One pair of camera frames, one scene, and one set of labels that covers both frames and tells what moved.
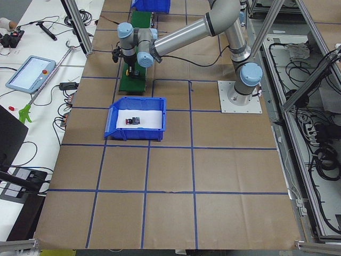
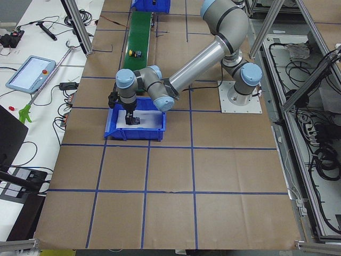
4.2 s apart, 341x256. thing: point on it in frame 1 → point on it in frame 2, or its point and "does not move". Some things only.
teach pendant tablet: [31, 74] does not move
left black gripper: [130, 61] → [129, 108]
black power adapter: [68, 86] does not move
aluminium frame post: [76, 20] does not move
